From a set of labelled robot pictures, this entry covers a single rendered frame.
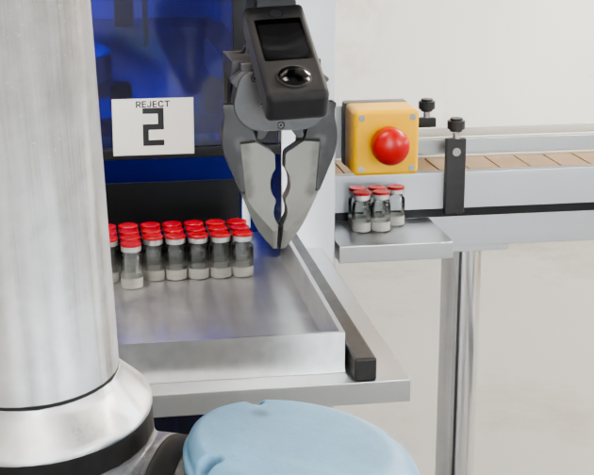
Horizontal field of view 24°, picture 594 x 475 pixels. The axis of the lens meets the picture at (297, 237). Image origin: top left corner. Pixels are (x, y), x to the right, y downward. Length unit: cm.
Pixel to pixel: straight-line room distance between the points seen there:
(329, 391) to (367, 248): 42
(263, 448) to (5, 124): 20
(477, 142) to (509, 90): 325
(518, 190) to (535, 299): 258
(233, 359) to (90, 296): 48
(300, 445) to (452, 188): 98
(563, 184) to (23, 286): 112
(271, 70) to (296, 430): 38
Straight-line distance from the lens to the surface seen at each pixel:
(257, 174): 107
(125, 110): 144
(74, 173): 62
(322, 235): 150
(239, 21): 144
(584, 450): 321
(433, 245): 153
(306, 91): 98
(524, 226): 168
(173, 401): 111
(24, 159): 61
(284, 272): 140
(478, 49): 482
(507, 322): 401
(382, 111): 148
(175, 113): 145
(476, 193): 165
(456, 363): 175
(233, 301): 132
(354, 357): 112
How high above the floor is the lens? 129
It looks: 15 degrees down
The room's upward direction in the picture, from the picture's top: straight up
